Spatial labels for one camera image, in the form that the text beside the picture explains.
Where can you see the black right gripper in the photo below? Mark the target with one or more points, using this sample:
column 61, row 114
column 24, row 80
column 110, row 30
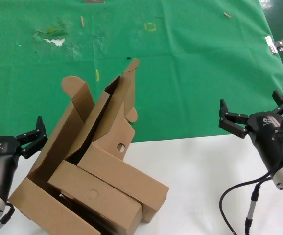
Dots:
column 268, row 132

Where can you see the brown paper box with lid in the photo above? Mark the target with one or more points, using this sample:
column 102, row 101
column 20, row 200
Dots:
column 82, row 186
column 122, row 171

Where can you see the large open cardboard carton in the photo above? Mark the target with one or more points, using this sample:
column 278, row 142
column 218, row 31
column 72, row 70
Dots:
column 65, row 137

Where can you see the green table cloth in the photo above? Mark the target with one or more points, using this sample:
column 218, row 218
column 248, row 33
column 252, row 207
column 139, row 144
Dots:
column 180, row 73

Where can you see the short wooden stick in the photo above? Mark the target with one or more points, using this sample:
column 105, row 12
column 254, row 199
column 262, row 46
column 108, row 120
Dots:
column 227, row 15

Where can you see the long wooden stick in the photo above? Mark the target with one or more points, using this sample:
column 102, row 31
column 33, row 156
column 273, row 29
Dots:
column 82, row 21

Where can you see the grey flat plate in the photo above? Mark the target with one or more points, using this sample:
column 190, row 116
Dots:
column 94, row 1

